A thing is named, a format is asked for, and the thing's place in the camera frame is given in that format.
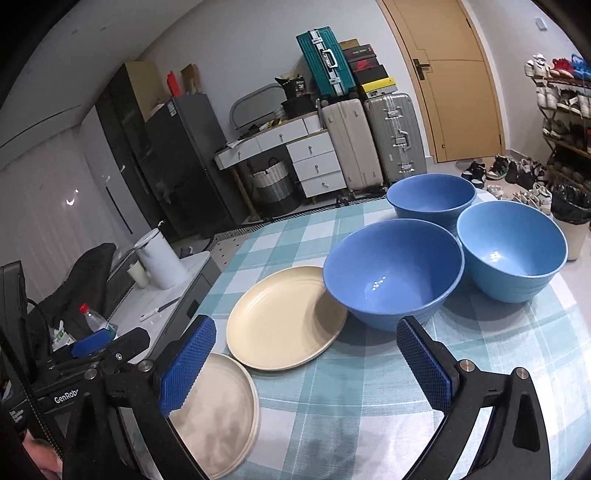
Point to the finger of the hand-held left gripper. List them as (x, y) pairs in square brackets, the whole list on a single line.
[(90, 345), (134, 341)]

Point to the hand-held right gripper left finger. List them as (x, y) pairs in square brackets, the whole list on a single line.
[(189, 364)]

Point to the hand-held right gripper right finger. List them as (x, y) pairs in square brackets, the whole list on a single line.
[(425, 369)]

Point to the cream round plate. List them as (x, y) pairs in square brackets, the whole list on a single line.
[(281, 318)]

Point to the dark blue bowl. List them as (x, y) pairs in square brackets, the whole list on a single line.
[(429, 194), (392, 267)]

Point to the light blue bowl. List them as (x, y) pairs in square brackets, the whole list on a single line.
[(512, 249)]

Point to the person's left hand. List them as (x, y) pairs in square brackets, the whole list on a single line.
[(42, 461)]

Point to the red capped water bottle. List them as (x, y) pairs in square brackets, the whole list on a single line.
[(94, 321)]

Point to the green white packet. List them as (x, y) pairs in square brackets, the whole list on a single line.
[(62, 338)]

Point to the white pen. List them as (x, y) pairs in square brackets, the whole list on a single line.
[(159, 310)]

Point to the beige round plate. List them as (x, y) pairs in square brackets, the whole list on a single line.
[(217, 415)]

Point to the cream cup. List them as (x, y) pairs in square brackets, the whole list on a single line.
[(138, 275)]

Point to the white low cabinet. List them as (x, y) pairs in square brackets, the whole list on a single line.
[(184, 286)]

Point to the white electric kettle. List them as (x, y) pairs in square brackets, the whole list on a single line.
[(159, 258)]

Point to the teal checked tablecloth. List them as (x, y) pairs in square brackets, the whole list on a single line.
[(323, 415)]

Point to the woven laundry basket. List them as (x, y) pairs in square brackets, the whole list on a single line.
[(272, 184)]

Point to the cream trash bin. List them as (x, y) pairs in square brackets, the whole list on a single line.
[(572, 230)]

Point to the scattered sneakers group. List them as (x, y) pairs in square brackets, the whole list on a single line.
[(508, 180)]

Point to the silver hard suitcase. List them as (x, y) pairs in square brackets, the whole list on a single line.
[(392, 134)]

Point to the beige hard suitcase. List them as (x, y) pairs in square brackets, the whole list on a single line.
[(351, 143)]

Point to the white drawer dresser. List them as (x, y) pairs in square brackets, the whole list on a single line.
[(314, 157)]

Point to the tan cardboard box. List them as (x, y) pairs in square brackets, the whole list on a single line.
[(145, 87)]

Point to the red packet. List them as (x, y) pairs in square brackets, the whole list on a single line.
[(173, 84)]

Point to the arched mirror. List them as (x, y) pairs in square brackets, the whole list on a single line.
[(258, 104)]

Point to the brown cardboard box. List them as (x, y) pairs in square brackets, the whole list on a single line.
[(191, 78)]

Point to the wooden door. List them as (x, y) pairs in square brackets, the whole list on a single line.
[(457, 92)]

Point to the black yellow shoe box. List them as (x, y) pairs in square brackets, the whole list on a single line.
[(376, 88)]

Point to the wooden shoe rack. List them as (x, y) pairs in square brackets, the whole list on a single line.
[(551, 110)]

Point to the black paper bag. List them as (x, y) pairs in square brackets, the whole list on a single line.
[(295, 86)]

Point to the plain black shoe box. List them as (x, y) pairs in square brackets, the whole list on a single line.
[(369, 74)]

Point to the rows of racked shoes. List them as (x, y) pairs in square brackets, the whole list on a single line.
[(563, 97)]

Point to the black red shoe box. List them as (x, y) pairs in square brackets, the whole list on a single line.
[(362, 56)]

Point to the teal hard suitcase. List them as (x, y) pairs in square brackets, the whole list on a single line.
[(323, 64)]

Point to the dark brown shoe box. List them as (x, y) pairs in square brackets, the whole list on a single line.
[(355, 44)]

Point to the white wall switch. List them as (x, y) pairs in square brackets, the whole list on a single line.
[(540, 23)]

